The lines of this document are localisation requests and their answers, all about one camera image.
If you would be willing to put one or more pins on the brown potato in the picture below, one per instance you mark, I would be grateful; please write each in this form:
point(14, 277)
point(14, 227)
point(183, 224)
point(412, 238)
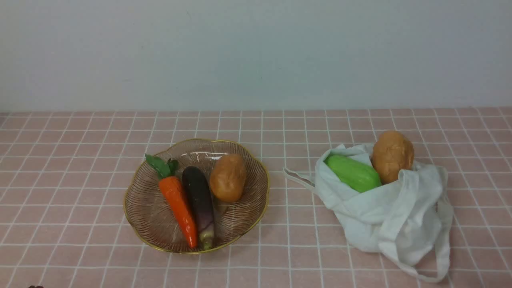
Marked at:
point(392, 153)
point(227, 179)

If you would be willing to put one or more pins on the white cloth bag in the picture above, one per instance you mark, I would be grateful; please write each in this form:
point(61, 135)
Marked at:
point(408, 220)

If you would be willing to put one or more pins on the brown potato in bowl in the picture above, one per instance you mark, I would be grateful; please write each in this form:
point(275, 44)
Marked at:
point(227, 179)

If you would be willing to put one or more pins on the dark purple eggplant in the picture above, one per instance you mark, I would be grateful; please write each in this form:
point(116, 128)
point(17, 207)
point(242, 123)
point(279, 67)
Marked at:
point(200, 199)

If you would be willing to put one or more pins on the glass bowl with gold rim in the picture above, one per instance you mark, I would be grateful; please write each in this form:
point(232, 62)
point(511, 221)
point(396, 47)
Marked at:
point(152, 219)

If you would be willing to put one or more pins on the orange carrot with green leaves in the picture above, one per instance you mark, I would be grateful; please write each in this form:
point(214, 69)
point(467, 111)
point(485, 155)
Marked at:
point(171, 188)

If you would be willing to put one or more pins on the green cucumber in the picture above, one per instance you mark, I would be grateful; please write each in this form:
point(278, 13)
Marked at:
point(358, 176)

